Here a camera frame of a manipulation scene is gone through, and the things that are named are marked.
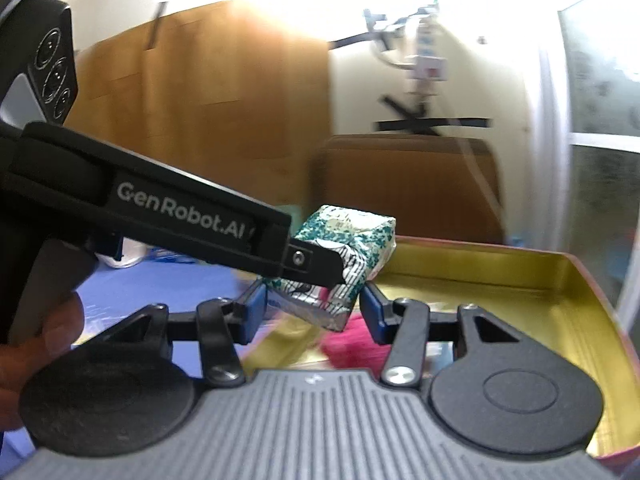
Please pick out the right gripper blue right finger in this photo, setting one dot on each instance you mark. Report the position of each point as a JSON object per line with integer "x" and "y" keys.
{"x": 378, "y": 313}

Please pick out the red white paper tub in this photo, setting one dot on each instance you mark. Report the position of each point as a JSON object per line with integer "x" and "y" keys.
{"x": 133, "y": 253}

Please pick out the pink knitted soft ball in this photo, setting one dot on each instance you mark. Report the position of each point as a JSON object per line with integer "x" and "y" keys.
{"x": 354, "y": 348}

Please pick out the brown chair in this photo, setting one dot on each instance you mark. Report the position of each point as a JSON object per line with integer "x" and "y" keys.
{"x": 424, "y": 182}

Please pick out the wooden board panel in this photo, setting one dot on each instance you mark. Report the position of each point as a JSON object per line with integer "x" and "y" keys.
{"x": 218, "y": 91}

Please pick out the blue patterned tablecloth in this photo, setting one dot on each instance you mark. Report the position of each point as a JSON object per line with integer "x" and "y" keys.
{"x": 133, "y": 382}

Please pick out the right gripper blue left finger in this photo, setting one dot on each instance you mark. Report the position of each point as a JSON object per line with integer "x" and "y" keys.
{"x": 249, "y": 311}

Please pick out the pink gold tin box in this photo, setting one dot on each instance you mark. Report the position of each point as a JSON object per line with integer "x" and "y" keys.
{"x": 547, "y": 295}

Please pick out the person's left hand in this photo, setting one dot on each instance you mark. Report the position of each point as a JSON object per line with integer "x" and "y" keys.
{"x": 60, "y": 330}

